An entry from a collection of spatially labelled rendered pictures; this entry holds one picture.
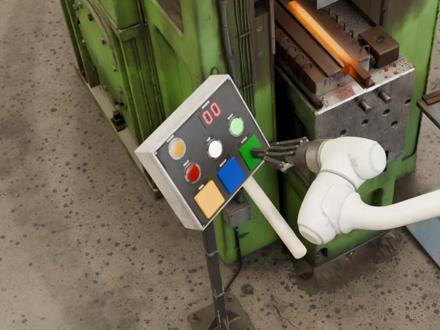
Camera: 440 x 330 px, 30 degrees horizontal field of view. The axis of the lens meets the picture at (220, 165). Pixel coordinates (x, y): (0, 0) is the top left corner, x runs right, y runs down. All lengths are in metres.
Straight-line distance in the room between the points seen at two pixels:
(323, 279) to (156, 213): 0.77
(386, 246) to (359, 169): 1.37
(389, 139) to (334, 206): 0.98
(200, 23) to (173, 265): 1.28
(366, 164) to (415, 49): 1.09
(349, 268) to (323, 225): 1.35
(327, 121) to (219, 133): 0.48
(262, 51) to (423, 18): 0.66
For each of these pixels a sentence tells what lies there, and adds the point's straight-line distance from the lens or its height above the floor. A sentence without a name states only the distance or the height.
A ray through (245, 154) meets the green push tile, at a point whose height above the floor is 1.02.
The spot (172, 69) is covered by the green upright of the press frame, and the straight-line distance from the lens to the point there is 2.96.
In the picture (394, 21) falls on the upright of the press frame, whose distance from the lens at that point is 2.85.
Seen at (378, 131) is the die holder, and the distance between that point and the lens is 2.83.
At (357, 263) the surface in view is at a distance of 3.31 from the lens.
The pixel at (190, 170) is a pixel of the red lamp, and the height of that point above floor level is 1.10.
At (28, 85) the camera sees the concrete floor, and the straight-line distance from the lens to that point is 4.18.
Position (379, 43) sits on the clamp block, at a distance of 2.70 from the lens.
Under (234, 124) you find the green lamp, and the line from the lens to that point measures 2.29.
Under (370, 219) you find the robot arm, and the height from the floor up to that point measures 1.21.
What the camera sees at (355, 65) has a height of 1.02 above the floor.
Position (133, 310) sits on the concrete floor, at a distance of 3.26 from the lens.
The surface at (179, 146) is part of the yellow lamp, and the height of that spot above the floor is 1.16.
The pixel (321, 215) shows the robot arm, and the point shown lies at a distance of 1.96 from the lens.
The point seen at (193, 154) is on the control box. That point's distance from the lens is 2.20.
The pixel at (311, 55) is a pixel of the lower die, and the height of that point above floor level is 0.99.
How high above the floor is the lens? 2.79
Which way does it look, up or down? 50 degrees down
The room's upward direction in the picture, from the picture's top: 7 degrees counter-clockwise
